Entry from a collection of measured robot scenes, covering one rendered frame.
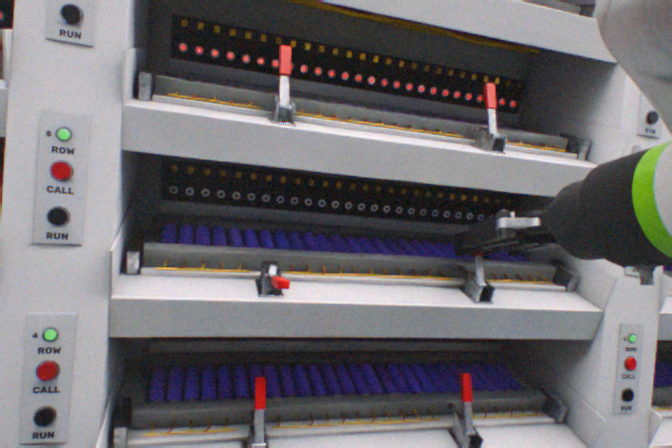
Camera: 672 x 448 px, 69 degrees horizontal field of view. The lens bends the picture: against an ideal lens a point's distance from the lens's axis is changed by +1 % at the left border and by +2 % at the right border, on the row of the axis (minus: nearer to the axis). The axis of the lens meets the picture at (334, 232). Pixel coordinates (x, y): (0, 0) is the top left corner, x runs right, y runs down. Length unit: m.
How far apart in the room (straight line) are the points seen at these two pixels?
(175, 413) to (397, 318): 0.28
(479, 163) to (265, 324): 0.32
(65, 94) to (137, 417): 0.35
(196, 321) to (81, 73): 0.26
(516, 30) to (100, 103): 0.49
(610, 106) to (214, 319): 0.59
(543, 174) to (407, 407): 0.35
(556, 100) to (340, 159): 0.42
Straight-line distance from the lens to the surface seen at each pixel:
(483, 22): 0.67
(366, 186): 0.71
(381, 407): 0.67
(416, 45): 0.84
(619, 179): 0.43
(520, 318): 0.67
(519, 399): 0.78
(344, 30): 0.80
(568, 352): 0.80
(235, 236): 0.63
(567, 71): 0.86
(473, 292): 0.64
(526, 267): 0.74
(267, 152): 0.53
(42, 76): 0.54
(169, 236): 0.62
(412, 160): 0.58
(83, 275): 0.52
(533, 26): 0.70
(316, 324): 0.55
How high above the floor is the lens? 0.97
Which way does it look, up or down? 1 degrees down
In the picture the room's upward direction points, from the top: 4 degrees clockwise
